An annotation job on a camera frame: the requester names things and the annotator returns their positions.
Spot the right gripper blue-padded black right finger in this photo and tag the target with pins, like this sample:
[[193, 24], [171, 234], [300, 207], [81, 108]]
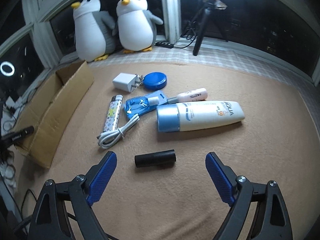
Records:
[[271, 219]]

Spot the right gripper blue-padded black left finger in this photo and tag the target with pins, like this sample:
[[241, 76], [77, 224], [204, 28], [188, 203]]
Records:
[[58, 203]]

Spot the patterned white lighter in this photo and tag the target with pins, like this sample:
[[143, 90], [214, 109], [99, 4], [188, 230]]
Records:
[[113, 114]]

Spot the black cylinder tube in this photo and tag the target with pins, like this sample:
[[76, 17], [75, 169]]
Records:
[[155, 159]]

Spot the white blue sunscreen bottle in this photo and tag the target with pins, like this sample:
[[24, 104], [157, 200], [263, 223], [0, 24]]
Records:
[[197, 115]]

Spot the small pink bottle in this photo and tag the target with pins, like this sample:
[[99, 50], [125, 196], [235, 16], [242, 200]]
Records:
[[190, 96]]

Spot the cardboard box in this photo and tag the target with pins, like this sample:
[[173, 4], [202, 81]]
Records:
[[50, 110]]

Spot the round blue tape measure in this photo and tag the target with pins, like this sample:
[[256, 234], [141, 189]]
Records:
[[155, 81]]

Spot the checkered white cloth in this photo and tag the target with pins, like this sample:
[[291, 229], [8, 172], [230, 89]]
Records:
[[220, 54]]

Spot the left penguin plush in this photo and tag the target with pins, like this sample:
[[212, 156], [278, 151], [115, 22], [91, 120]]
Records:
[[93, 31]]

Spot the penguin plush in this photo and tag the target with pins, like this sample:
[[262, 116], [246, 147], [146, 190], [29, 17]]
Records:
[[93, 31], [136, 26]]

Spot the black power strip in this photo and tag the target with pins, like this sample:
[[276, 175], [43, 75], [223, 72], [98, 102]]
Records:
[[164, 44]]

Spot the right penguin plush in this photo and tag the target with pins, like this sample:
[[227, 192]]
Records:
[[136, 26]]

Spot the black tripod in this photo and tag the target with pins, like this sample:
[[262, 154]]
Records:
[[207, 12]]

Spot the white wall charger plug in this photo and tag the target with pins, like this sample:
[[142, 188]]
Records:
[[127, 82]]

